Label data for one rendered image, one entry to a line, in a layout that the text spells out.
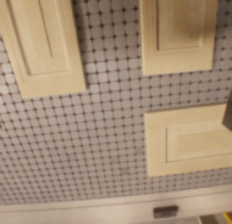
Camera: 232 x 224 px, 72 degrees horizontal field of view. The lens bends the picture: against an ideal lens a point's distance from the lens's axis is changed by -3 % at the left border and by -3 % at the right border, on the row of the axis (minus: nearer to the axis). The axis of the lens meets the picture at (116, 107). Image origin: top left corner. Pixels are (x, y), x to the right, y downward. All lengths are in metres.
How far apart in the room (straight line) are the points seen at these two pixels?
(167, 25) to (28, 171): 0.67
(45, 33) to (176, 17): 0.33
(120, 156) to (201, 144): 0.28
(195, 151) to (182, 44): 0.36
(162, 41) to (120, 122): 0.27
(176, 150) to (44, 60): 0.50
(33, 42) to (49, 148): 0.35
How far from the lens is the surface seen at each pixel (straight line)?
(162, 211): 0.83
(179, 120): 0.55
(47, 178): 0.73
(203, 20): 0.51
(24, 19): 0.50
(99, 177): 0.68
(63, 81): 0.48
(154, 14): 0.46
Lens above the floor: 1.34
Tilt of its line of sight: 67 degrees down
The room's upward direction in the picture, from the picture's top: 177 degrees clockwise
